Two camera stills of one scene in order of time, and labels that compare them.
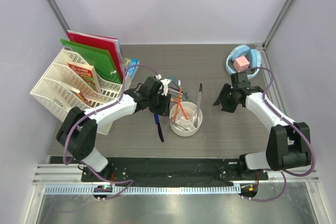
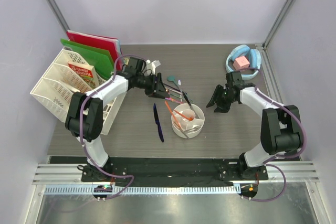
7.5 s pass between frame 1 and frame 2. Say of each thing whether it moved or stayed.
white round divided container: stayed
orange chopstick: moved
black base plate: stayed
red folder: stayed
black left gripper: moved
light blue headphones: stayed
